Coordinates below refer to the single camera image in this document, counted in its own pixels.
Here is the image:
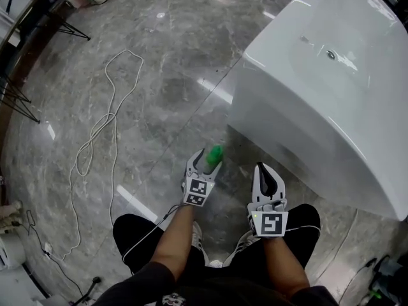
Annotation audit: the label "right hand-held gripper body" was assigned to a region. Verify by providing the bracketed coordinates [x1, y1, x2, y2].
[247, 196, 289, 239]

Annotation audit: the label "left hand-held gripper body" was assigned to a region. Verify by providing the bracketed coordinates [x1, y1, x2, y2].
[182, 171, 215, 208]

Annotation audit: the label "green cleaner bottle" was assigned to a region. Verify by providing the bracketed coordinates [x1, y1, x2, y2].
[205, 144, 224, 173]

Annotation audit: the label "person's right forearm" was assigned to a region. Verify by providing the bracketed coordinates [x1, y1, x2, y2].
[261, 235, 310, 298]

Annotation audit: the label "person's left forearm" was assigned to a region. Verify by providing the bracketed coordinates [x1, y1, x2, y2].
[149, 204, 196, 283]

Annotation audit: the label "person's right striped sneaker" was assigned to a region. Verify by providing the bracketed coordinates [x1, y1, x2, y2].
[222, 230, 259, 268]

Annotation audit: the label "person's striped sneaker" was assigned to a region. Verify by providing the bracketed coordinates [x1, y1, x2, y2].
[191, 220, 212, 268]
[222, 230, 259, 268]

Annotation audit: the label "person's left striped sneaker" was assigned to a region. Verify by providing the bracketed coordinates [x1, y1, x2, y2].
[191, 220, 212, 268]

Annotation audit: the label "person's black shorts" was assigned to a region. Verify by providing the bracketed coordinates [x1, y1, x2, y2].
[112, 203, 321, 306]

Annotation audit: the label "white ceramic sink basin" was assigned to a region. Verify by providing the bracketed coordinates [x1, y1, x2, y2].
[226, 0, 408, 222]

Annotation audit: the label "person's black shirt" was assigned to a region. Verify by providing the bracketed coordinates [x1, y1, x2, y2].
[94, 261, 340, 306]

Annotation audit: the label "dark equipment pile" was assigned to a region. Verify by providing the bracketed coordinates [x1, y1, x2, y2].
[369, 253, 408, 306]

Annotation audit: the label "black hairpin table leg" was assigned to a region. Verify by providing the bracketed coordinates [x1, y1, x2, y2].
[0, 74, 41, 124]
[56, 20, 92, 41]

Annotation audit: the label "beige cloth bundle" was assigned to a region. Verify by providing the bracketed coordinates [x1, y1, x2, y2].
[0, 200, 24, 234]

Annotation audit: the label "wooden table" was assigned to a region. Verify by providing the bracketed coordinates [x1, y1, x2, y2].
[0, 0, 84, 159]

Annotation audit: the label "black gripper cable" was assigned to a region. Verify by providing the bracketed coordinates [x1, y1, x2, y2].
[122, 203, 192, 275]

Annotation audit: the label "thin white cable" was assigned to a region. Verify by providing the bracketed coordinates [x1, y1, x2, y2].
[314, 208, 360, 284]

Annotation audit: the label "long white floor cable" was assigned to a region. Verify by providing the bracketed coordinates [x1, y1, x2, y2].
[61, 49, 145, 261]

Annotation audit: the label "black plug with cable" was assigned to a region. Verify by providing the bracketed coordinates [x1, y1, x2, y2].
[70, 275, 103, 306]

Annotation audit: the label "thin black floor cable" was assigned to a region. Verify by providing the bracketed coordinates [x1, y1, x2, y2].
[24, 209, 84, 296]

